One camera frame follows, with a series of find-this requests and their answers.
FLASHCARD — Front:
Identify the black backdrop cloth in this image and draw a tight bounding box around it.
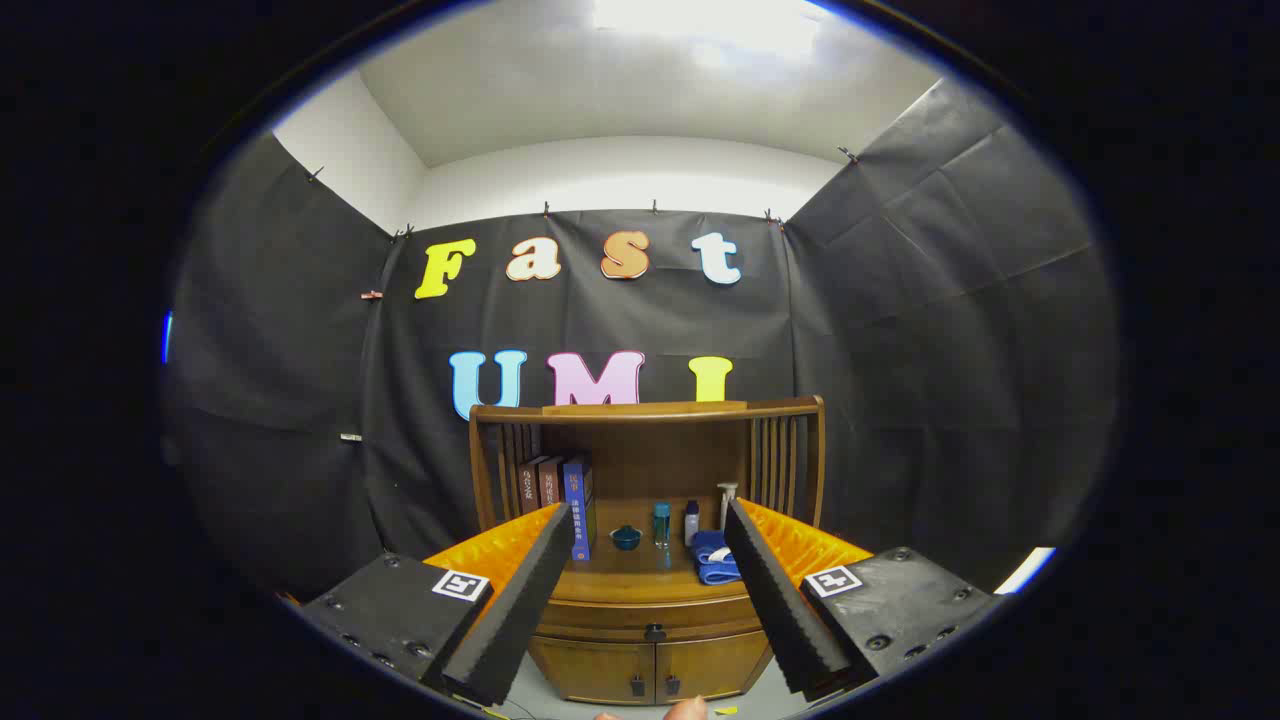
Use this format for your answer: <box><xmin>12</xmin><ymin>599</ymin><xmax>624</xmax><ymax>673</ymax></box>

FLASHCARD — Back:
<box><xmin>165</xmin><ymin>78</ymin><xmax>1119</xmax><ymax>601</ymax></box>

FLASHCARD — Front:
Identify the wooden countertop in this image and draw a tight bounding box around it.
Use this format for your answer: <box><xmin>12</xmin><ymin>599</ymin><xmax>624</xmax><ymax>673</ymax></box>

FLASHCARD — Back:
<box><xmin>545</xmin><ymin>520</ymin><xmax>761</xmax><ymax>606</ymax></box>

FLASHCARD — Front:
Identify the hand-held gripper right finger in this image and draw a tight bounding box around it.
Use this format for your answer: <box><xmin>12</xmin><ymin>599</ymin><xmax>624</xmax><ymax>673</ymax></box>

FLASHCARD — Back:
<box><xmin>722</xmin><ymin>497</ymin><xmax>1006</xmax><ymax>701</ymax></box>

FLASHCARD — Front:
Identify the folded blue towel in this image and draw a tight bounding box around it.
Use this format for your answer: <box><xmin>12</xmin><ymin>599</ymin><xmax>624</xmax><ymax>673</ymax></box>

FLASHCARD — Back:
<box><xmin>691</xmin><ymin>529</ymin><xmax>743</xmax><ymax>587</ymax></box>

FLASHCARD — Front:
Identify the wooden cabinet door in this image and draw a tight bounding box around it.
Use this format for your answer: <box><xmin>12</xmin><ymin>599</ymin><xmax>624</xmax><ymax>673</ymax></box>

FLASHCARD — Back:
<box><xmin>655</xmin><ymin>630</ymin><xmax>773</xmax><ymax>701</ymax></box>
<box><xmin>528</xmin><ymin>637</ymin><xmax>658</xmax><ymax>705</ymax></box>

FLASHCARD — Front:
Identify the wooden cabinet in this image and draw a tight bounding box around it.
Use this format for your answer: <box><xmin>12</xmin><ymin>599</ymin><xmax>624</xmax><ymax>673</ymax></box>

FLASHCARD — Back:
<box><xmin>468</xmin><ymin>395</ymin><xmax>828</xmax><ymax>707</ymax></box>

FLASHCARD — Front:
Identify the blue book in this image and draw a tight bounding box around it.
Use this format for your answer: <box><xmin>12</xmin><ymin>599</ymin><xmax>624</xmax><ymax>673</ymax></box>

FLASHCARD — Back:
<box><xmin>562</xmin><ymin>455</ymin><xmax>598</xmax><ymax>563</ymax></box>

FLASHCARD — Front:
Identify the wooden drawer with black knob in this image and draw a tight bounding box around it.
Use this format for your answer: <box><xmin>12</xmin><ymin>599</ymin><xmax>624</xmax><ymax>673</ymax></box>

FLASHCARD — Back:
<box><xmin>533</xmin><ymin>590</ymin><xmax>771</xmax><ymax>646</ymax></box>

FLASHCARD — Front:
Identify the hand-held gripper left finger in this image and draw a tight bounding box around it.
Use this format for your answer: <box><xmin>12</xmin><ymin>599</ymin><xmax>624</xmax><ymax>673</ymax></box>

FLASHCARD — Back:
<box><xmin>298</xmin><ymin>502</ymin><xmax>577</xmax><ymax>707</ymax></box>

